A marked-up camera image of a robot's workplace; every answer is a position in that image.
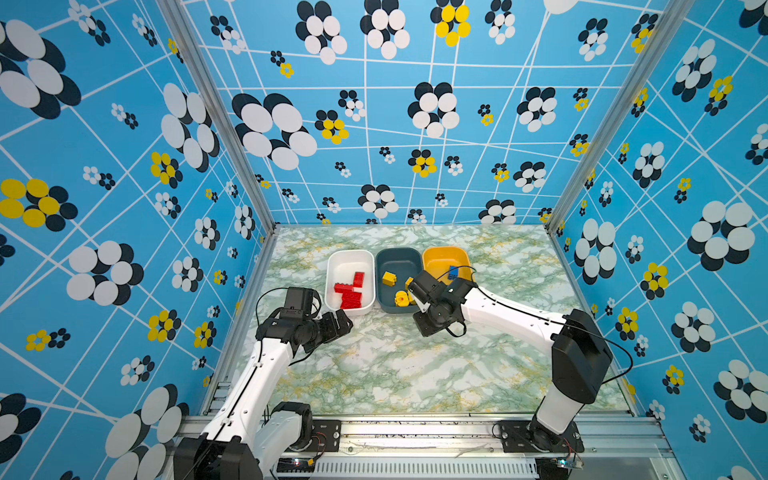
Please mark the right circuit board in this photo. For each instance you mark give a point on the right circuit board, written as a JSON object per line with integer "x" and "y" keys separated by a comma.
{"x": 557, "y": 468}

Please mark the yellow plastic container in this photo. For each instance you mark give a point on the yellow plastic container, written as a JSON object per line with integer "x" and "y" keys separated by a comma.
{"x": 437, "y": 260}

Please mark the yellow rounded lego duck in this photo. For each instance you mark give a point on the yellow rounded lego duck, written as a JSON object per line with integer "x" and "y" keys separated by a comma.
{"x": 402, "y": 299}

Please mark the left circuit board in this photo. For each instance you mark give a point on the left circuit board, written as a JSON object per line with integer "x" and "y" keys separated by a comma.
{"x": 296, "y": 466}

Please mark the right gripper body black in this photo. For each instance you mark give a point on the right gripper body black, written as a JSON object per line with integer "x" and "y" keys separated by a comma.
{"x": 427, "y": 322}

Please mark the circuit board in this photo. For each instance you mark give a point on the circuit board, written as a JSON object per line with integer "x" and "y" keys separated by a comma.
{"x": 296, "y": 466}
{"x": 557, "y": 468}

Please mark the white plastic container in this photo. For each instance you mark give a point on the white plastic container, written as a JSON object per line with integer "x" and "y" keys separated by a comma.
{"x": 341, "y": 267}

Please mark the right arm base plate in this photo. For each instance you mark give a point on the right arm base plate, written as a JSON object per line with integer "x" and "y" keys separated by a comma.
{"x": 519, "y": 436}

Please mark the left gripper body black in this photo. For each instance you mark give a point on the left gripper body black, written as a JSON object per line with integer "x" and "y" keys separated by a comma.
{"x": 314, "y": 333}

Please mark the dark teal plastic container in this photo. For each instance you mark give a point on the dark teal plastic container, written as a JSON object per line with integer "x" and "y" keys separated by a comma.
{"x": 403, "y": 263}

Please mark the aluminium front rail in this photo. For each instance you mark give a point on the aluminium front rail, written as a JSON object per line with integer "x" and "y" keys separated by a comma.
{"x": 463, "y": 447}

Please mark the red lego brick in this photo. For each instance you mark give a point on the red lego brick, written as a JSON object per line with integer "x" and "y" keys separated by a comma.
{"x": 351, "y": 300}
{"x": 358, "y": 280}
{"x": 343, "y": 289}

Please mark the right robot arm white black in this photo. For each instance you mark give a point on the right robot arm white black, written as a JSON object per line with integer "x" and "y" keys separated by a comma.
{"x": 579, "y": 354}

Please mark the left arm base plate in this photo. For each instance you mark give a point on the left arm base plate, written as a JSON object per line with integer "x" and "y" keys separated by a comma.
{"x": 325, "y": 437}

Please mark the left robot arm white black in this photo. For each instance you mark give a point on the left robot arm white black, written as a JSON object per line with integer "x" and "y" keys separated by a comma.
{"x": 240, "y": 442}

